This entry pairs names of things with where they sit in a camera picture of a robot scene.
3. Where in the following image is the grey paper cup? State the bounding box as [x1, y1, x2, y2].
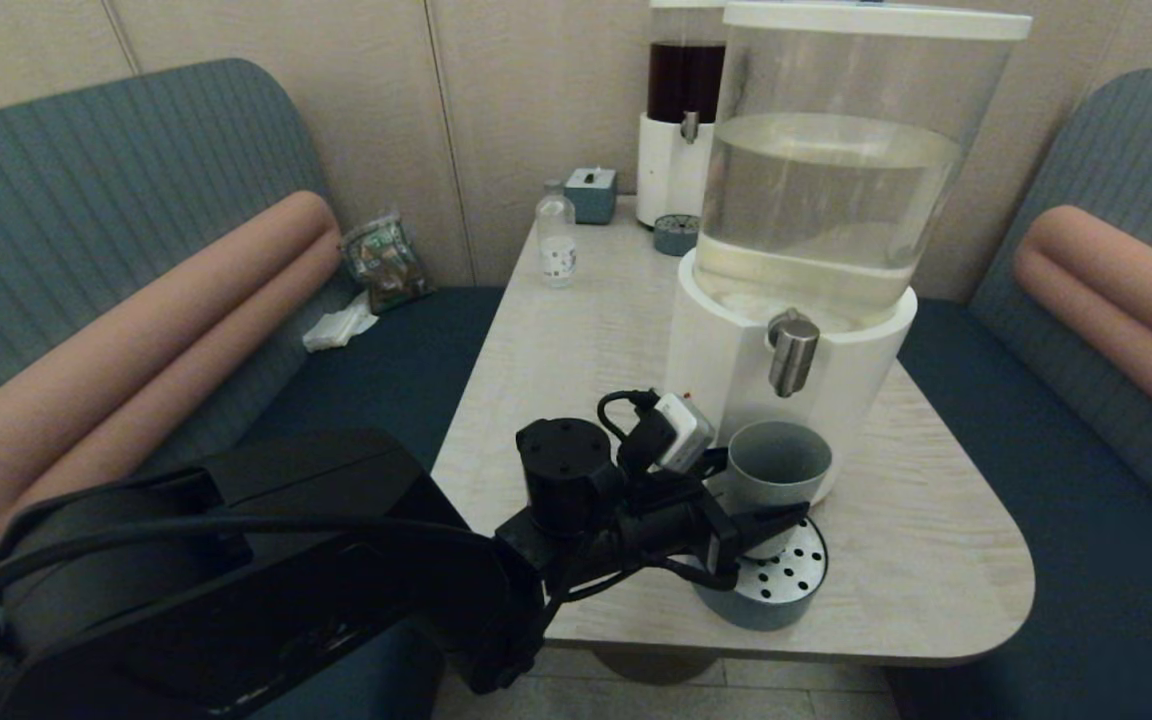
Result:
[726, 420, 833, 561]

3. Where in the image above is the steel water dispenser tap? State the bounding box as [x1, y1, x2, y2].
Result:
[766, 308, 821, 399]

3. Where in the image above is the large round blue drip tray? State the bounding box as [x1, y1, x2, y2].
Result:
[691, 515, 829, 632]

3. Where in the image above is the clear water dispenser white base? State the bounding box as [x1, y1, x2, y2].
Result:
[664, 3, 1033, 501]

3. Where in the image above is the small round blue drip tray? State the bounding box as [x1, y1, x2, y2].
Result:
[653, 214, 702, 259]

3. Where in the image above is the small clear plastic bottle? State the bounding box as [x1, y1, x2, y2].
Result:
[536, 183, 578, 289]

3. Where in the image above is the dark drink dispenser white base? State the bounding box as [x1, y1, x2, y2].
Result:
[635, 0, 732, 229]

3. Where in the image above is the blue-grey tissue box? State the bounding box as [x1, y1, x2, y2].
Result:
[565, 167, 619, 226]

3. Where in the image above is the teal upholstered bench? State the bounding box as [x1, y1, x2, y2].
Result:
[0, 58, 507, 720]
[886, 70, 1152, 720]

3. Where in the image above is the crumpled snack bag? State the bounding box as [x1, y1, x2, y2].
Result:
[340, 214, 434, 315]

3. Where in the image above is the crumpled white tissue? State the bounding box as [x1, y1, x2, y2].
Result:
[303, 291, 380, 353]

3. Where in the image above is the pink bolster cushion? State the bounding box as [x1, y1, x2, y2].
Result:
[0, 192, 345, 569]
[1011, 206, 1152, 456]

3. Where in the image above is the large white dispenser lid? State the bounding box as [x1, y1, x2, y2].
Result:
[724, 3, 1033, 44]

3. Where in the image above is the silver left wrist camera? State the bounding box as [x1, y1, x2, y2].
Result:
[652, 393, 715, 473]

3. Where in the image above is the black left camera cable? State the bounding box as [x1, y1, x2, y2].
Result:
[597, 390, 659, 446]

